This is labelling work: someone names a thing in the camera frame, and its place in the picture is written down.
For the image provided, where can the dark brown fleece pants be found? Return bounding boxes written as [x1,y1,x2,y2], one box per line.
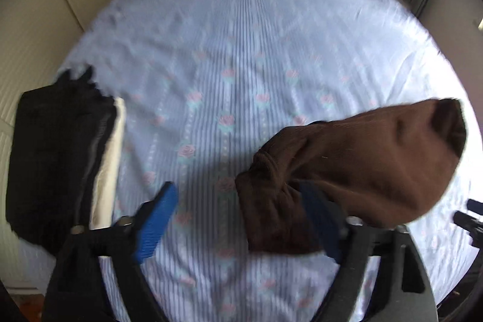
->
[235,99,467,255]

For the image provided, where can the white folded garment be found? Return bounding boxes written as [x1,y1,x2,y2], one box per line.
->
[89,97,126,230]

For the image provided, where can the black folded garment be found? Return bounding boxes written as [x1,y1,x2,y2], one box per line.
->
[6,66,118,256]

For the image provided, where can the blue floral striped bed sheet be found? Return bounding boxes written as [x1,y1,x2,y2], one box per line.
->
[61,0,482,321]

